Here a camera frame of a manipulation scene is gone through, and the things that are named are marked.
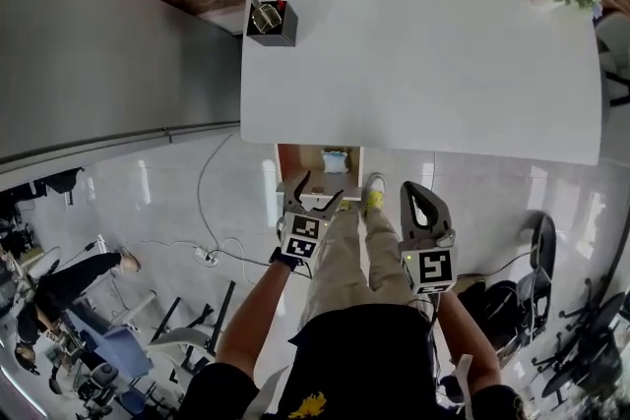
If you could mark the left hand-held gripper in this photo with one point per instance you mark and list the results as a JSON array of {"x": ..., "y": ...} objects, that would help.
[{"x": 301, "y": 238}]

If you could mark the person's left white yellow shoe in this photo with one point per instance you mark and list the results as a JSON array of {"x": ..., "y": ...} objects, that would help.
[{"x": 344, "y": 206}]

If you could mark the grey metal rail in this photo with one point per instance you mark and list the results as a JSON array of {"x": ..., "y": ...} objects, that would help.
[{"x": 123, "y": 138}]

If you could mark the person's right white yellow shoe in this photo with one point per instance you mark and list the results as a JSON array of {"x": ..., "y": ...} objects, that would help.
[{"x": 374, "y": 192}]

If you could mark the wooden drawer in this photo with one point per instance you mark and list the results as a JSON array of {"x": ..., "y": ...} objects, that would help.
[{"x": 339, "y": 182}]

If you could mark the white blue item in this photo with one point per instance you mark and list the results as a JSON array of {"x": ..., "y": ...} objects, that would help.
[{"x": 335, "y": 161}]

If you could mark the black wristband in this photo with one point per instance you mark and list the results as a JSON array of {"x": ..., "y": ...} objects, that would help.
[{"x": 284, "y": 258}]

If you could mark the blue chair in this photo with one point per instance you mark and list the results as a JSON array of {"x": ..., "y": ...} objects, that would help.
[{"x": 113, "y": 349}]

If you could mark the white power strip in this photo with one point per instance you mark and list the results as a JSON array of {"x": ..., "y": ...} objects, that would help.
[{"x": 207, "y": 257}]

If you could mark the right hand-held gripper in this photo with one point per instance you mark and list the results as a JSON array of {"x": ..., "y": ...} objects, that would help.
[{"x": 429, "y": 266}]

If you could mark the person's right forearm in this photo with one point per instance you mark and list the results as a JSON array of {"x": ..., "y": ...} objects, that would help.
[{"x": 467, "y": 339}]

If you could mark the person's khaki trousers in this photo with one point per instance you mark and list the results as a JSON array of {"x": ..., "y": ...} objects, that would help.
[{"x": 344, "y": 270}]

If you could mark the person's white yellow shoe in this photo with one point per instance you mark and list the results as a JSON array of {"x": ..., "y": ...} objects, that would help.
[
  {"x": 374, "y": 192},
  {"x": 344, "y": 206}
]

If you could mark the black mesh office chair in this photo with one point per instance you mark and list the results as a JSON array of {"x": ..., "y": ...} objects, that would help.
[{"x": 539, "y": 280}]

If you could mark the person's left forearm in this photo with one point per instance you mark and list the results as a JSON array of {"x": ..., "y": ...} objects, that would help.
[{"x": 256, "y": 310}]

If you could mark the black wheeled office chair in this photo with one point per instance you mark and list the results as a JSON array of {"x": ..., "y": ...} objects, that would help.
[{"x": 590, "y": 349}]

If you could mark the person's black shirt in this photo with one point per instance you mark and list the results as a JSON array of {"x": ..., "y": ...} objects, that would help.
[{"x": 364, "y": 359}]

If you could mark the metal mesh scoop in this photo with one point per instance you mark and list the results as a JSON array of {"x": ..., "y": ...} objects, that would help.
[{"x": 263, "y": 14}]

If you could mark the black square desk organizer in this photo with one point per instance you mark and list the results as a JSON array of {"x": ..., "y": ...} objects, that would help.
[{"x": 280, "y": 33}]

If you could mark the black metal frame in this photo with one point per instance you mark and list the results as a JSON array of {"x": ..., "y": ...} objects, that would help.
[{"x": 216, "y": 319}]

